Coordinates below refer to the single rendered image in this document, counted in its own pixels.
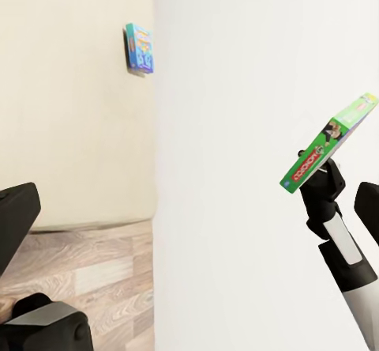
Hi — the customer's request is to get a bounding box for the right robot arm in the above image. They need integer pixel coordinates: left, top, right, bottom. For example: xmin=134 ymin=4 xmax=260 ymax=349
xmin=298 ymin=149 xmax=379 ymax=351

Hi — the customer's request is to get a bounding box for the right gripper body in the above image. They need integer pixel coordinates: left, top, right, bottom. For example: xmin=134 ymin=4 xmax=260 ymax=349
xmin=299 ymin=174 xmax=346 ymax=212

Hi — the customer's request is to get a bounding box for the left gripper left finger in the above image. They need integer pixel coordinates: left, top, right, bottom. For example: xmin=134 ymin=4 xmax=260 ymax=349
xmin=0 ymin=182 xmax=41 ymax=277

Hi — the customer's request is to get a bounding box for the board game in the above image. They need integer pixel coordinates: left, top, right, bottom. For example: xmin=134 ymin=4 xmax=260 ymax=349
xmin=126 ymin=23 xmax=155 ymax=74
xmin=280 ymin=92 xmax=379 ymax=194

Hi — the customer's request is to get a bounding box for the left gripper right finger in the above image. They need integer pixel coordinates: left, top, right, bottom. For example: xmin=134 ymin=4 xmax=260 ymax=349
xmin=354 ymin=181 xmax=379 ymax=246

